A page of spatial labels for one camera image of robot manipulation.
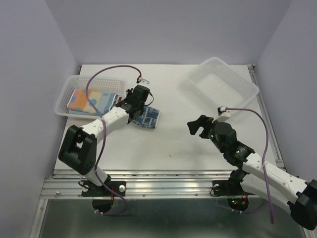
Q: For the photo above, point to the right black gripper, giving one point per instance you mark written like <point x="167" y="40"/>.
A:
<point x="203" y="121"/>

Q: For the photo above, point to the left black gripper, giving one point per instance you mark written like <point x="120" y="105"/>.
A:
<point x="130" y="91"/>

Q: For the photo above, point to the white and blue printed towel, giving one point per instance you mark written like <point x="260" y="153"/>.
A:
<point x="148" y="120"/>

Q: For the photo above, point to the light blue patterned towel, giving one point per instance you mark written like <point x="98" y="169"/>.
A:
<point x="103" y="101"/>

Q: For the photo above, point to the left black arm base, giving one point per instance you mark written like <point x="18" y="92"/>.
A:
<point x="103" y="199"/>

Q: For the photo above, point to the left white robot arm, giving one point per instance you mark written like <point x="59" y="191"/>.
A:
<point x="79" y="147"/>

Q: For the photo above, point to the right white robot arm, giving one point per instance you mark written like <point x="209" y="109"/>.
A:
<point x="296" y="196"/>

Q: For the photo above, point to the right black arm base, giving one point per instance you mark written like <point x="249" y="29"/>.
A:
<point x="237" y="198"/>

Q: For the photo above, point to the left white plastic basket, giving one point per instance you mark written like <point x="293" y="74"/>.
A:
<point x="99" y="83"/>

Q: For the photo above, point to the white plastic basket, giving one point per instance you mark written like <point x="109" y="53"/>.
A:
<point x="221" y="84"/>
<point x="99" y="83"/>

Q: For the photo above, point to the right white plastic basket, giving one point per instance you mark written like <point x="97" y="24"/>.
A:
<point x="221" y="84"/>

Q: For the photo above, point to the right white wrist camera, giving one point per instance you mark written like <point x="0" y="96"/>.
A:
<point x="223" y="114"/>

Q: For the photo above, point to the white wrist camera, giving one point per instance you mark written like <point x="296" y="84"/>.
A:
<point x="142" y="81"/>
<point x="223" y="114"/>

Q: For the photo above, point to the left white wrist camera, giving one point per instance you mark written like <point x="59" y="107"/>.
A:
<point x="142" y="81"/>

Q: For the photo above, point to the aluminium rail frame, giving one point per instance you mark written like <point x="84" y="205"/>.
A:
<point x="168" y="174"/>

